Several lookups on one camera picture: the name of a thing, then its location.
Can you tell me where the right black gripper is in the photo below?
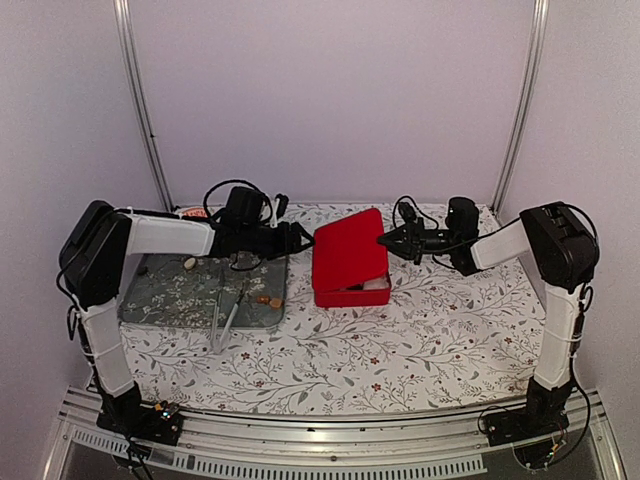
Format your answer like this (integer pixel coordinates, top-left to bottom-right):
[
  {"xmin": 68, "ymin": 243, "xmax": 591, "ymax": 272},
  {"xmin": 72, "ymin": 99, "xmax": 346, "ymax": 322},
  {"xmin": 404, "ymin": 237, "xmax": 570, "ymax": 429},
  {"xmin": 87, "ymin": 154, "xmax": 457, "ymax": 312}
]
[{"xmin": 377, "ymin": 217, "xmax": 459, "ymax": 265}]

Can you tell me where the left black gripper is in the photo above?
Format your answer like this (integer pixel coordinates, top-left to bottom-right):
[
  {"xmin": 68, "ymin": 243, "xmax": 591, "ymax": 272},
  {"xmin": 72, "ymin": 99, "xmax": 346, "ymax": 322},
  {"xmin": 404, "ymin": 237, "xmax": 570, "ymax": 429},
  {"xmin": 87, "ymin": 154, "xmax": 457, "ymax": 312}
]
[{"xmin": 241, "ymin": 221, "xmax": 317, "ymax": 261}]

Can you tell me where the red box lid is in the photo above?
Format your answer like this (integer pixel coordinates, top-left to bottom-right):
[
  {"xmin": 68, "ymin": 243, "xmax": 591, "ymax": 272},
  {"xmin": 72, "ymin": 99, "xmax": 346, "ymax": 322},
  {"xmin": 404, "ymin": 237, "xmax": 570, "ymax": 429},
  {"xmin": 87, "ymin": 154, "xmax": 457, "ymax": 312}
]
[{"xmin": 312, "ymin": 208, "xmax": 389, "ymax": 293}]

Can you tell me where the red chocolate box base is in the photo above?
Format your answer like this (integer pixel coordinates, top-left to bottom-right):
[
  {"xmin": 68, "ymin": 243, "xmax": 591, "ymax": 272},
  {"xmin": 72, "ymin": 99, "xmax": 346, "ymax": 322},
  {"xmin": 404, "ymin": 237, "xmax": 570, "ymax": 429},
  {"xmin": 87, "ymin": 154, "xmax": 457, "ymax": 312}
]
[{"xmin": 314, "ymin": 277, "xmax": 391, "ymax": 309}]

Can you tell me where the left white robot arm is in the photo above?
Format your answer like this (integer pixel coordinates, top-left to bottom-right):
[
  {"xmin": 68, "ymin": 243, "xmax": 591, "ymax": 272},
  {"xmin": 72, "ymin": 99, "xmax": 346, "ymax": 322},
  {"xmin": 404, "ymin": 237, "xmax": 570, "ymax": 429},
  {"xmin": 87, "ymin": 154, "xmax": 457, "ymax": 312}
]
[{"xmin": 56, "ymin": 181, "xmax": 314, "ymax": 434}]

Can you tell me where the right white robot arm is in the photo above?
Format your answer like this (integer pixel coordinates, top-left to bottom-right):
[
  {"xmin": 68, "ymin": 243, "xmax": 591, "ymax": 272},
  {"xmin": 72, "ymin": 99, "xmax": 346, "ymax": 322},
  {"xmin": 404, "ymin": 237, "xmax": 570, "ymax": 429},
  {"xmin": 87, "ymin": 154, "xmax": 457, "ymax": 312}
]
[{"xmin": 374, "ymin": 196, "xmax": 579, "ymax": 407}]

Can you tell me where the white plastic box insert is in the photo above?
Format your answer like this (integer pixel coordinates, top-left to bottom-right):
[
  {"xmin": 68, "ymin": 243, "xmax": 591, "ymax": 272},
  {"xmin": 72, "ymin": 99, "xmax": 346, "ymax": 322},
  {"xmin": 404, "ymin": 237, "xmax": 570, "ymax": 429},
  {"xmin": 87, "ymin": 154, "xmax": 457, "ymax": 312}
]
[{"xmin": 362, "ymin": 275, "xmax": 390, "ymax": 290}]

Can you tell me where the red patterned small bowl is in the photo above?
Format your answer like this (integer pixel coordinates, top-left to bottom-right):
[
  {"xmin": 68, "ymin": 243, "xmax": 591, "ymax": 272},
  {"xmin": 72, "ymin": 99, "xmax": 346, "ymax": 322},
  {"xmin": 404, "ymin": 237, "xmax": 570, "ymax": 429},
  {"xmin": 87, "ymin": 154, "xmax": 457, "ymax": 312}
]
[{"xmin": 180, "ymin": 207, "xmax": 208, "ymax": 219}]

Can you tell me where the floral tablecloth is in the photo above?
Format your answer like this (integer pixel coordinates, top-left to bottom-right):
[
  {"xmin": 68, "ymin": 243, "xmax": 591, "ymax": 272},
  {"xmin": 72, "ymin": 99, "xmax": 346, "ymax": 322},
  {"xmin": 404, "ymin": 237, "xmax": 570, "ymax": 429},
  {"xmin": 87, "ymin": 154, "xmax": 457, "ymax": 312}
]
[{"xmin": 98, "ymin": 201, "xmax": 569, "ymax": 416}]

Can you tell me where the green floral tray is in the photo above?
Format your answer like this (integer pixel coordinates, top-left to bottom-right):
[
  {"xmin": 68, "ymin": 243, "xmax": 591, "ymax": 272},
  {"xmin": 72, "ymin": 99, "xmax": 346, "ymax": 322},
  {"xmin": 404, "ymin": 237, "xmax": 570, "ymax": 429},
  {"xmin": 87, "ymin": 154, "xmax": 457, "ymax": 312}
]
[{"xmin": 118, "ymin": 252, "xmax": 288, "ymax": 329}]

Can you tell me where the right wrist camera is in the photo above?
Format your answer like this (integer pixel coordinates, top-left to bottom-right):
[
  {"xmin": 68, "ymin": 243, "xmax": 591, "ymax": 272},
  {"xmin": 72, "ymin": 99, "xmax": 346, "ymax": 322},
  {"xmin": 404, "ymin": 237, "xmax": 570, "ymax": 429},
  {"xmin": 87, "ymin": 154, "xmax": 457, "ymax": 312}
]
[{"xmin": 398, "ymin": 201, "xmax": 417, "ymax": 224}]

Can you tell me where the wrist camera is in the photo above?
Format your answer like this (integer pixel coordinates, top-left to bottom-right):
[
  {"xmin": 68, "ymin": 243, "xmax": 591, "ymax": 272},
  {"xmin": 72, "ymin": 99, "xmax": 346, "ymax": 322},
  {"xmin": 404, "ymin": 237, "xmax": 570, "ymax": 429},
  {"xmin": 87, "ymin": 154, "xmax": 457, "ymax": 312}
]
[
  {"xmin": 398, "ymin": 201, "xmax": 417, "ymax": 224},
  {"xmin": 274, "ymin": 193, "xmax": 289, "ymax": 219}
]

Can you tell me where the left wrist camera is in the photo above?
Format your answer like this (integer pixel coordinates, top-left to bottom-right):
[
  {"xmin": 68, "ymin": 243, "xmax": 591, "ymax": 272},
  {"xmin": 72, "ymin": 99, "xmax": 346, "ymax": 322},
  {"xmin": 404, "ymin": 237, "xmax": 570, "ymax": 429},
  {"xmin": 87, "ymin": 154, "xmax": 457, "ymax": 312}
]
[{"xmin": 274, "ymin": 193, "xmax": 289, "ymax": 219}]

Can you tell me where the left black camera cable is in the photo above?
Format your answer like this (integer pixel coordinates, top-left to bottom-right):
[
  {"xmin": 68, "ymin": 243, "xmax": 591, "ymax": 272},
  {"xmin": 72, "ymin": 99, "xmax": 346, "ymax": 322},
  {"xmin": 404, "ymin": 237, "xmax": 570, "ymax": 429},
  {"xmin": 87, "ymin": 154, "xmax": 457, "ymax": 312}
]
[{"xmin": 202, "ymin": 178, "xmax": 274, "ymax": 226}]

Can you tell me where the front aluminium rail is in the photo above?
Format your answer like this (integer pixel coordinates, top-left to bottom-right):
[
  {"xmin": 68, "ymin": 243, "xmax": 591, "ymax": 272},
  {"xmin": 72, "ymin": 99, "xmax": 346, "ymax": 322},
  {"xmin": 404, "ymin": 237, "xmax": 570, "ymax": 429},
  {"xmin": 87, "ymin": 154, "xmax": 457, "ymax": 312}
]
[{"xmin": 41, "ymin": 387, "xmax": 626, "ymax": 480}]

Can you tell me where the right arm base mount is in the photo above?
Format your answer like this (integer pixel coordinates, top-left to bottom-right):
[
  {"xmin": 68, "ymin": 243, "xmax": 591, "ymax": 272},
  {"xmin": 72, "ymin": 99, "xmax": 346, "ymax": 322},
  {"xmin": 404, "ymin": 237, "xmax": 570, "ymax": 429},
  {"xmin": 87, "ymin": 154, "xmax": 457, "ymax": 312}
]
[{"xmin": 479, "ymin": 378, "xmax": 575, "ymax": 446}]

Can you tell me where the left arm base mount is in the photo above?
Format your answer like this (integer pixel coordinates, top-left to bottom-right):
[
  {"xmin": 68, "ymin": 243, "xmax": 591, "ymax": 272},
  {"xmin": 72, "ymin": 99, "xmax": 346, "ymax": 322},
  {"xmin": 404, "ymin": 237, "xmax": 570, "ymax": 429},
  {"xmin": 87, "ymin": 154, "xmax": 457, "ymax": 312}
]
[{"xmin": 96, "ymin": 384, "xmax": 184, "ymax": 446}]

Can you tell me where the right aluminium frame post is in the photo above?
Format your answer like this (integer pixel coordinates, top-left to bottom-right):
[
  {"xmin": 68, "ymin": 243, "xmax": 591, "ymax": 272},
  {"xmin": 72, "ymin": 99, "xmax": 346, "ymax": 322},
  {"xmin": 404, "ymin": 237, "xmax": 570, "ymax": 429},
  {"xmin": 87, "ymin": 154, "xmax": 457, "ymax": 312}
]
[{"xmin": 491, "ymin": 0, "xmax": 550, "ymax": 213}]

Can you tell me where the aluminium frame post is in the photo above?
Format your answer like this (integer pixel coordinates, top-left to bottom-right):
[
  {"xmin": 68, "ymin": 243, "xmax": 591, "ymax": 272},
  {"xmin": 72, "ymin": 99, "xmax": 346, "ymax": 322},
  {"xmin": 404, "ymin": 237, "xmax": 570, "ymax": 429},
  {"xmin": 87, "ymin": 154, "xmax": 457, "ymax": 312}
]
[
  {"xmin": 113, "ymin": 0, "xmax": 175, "ymax": 211},
  {"xmin": 491, "ymin": 0, "xmax": 550, "ymax": 213}
]

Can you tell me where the left aluminium frame post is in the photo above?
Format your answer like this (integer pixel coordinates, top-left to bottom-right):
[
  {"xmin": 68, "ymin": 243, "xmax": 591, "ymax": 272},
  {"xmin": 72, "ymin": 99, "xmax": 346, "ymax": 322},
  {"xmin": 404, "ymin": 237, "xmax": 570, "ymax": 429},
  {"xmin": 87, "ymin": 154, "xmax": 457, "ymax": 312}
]
[{"xmin": 113, "ymin": 0, "xmax": 175, "ymax": 211}]

